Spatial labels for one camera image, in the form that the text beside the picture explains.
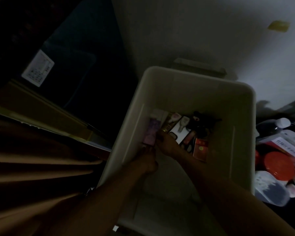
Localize person's right hand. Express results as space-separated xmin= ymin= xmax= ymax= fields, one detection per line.
xmin=155 ymin=130 xmax=185 ymax=160

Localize person's left hand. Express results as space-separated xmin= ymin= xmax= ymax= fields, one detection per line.
xmin=134 ymin=145 xmax=160 ymax=174

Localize gold foil packet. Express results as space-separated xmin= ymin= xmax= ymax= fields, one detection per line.
xmin=161 ymin=118 xmax=173 ymax=133

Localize black scissors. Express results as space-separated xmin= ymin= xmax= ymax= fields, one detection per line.
xmin=182 ymin=140 xmax=196 ymax=153

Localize phone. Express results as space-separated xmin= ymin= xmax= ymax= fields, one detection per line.
xmin=168 ymin=115 xmax=191 ymax=145

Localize pink red slim tube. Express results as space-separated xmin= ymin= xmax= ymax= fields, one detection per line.
xmin=184 ymin=131 xmax=196 ymax=145

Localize purple packet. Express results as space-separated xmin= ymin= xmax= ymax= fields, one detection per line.
xmin=142 ymin=119 xmax=162 ymax=147

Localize small red box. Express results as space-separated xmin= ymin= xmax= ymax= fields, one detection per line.
xmin=193 ymin=138 xmax=209 ymax=162

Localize white plastic storage bin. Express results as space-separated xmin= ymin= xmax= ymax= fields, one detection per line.
xmin=97 ymin=66 xmax=257 ymax=236

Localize clear bottle white cap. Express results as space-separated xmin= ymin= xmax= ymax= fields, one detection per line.
xmin=257 ymin=117 xmax=292 ymax=138

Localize clear cotton swab box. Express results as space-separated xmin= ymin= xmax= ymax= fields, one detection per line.
xmin=254 ymin=170 xmax=291 ymax=207

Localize orange red round jar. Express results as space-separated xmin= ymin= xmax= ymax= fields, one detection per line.
xmin=264 ymin=151 xmax=295 ymax=182

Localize zip pouch red label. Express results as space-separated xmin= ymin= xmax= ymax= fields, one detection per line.
xmin=257 ymin=130 xmax=295 ymax=165

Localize person's right forearm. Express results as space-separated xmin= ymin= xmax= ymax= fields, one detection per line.
xmin=177 ymin=154 xmax=295 ymax=236

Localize person's left forearm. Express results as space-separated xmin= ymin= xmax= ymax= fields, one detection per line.
xmin=47 ymin=167 xmax=150 ymax=236

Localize black table countertop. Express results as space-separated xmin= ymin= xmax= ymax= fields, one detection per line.
xmin=254 ymin=98 xmax=295 ymax=236

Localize white sticker label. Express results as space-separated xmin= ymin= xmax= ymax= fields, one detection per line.
xmin=21 ymin=49 xmax=55 ymax=88

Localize yellow tape piece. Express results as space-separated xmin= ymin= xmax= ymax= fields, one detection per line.
xmin=268 ymin=20 xmax=290 ymax=31

